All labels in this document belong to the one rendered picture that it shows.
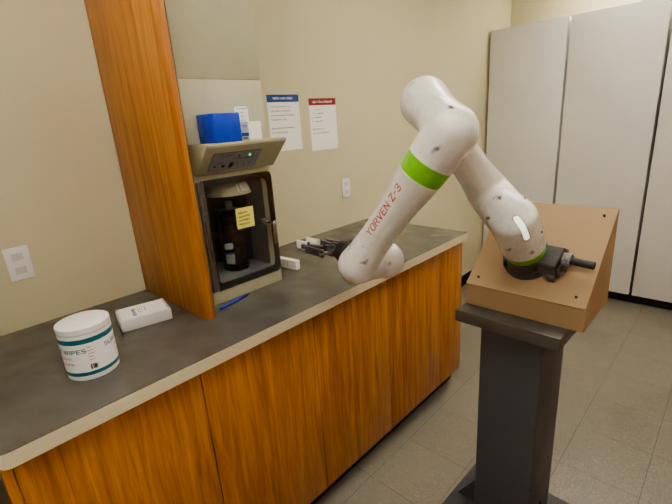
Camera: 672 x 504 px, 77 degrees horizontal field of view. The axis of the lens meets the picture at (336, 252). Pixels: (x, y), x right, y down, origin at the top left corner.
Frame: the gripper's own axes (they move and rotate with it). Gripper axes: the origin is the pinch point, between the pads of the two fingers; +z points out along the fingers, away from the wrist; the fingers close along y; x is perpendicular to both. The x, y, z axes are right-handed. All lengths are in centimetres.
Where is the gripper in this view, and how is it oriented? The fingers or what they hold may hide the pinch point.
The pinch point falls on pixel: (308, 243)
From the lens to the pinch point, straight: 150.9
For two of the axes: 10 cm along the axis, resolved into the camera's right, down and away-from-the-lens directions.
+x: 0.7, 9.5, 2.9
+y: -6.9, 2.6, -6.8
